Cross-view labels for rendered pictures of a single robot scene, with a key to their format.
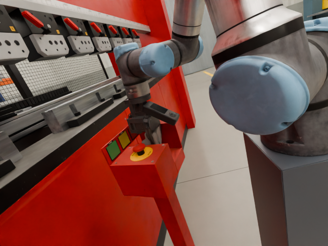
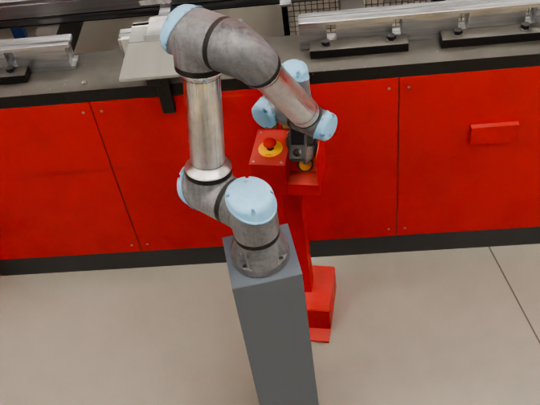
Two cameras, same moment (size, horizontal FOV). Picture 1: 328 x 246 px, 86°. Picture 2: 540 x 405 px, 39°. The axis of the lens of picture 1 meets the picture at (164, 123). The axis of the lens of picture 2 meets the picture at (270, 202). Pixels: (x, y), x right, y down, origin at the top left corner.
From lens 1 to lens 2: 197 cm
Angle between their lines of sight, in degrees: 68
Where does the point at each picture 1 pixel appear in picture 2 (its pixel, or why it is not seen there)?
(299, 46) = (189, 185)
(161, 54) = (258, 115)
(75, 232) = (233, 139)
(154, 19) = not seen: outside the picture
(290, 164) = (226, 242)
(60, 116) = (305, 34)
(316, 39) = (224, 202)
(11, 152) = not seen: hidden behind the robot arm
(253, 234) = (381, 370)
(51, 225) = not seen: hidden behind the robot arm
